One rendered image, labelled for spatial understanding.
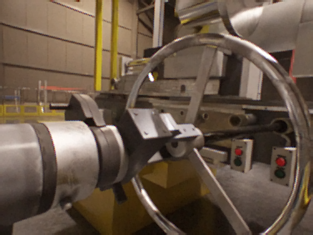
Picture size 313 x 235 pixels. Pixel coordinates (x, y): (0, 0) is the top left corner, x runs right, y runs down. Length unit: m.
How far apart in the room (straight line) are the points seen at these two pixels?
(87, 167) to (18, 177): 0.06
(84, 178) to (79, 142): 0.04
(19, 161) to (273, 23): 1.22
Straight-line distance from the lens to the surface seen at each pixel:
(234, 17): 1.02
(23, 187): 0.21
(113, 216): 1.48
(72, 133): 0.23
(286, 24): 1.26
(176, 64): 1.38
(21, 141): 0.21
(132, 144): 0.25
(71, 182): 0.22
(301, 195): 0.32
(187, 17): 1.18
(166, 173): 1.18
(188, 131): 0.35
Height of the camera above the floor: 0.94
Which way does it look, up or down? 5 degrees down
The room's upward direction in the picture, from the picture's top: 3 degrees clockwise
